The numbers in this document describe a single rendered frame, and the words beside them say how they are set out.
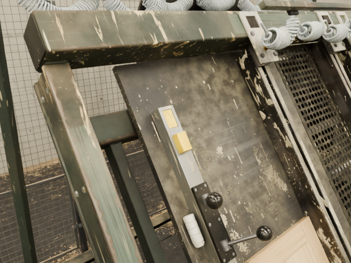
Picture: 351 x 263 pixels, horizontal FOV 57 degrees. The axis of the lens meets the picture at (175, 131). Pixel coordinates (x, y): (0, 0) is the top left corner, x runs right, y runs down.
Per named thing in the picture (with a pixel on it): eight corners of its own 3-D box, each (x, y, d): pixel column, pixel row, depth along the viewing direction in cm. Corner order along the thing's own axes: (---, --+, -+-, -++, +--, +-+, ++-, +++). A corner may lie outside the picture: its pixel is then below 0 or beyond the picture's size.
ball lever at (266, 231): (221, 256, 78) (274, 241, 73) (215, 241, 79) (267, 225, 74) (225, 250, 82) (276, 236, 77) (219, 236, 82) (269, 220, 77)
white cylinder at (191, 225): (179, 218, 81) (191, 248, 80) (186, 216, 79) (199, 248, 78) (188, 213, 83) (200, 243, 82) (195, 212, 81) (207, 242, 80)
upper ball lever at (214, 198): (200, 208, 82) (211, 213, 68) (195, 194, 82) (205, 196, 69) (214, 203, 82) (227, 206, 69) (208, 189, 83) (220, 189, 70)
